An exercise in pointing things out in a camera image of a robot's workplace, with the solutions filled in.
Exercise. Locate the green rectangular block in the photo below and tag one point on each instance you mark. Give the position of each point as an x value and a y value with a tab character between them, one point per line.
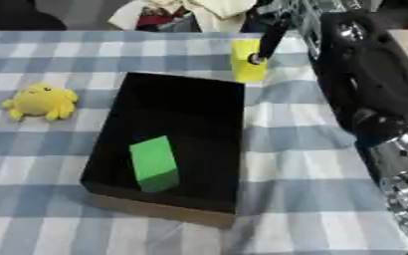
153	162

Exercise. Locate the black open box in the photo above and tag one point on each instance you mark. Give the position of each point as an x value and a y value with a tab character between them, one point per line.
181	106

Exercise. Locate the yellow rectangular block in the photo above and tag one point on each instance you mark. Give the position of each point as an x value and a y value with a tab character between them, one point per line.
248	73

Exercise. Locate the person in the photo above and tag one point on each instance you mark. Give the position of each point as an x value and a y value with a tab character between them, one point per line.
213	16

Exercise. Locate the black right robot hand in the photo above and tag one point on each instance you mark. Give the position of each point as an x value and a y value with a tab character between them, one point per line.
370	76

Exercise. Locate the yellow soft toy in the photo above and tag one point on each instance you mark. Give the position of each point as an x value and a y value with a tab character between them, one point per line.
39	101

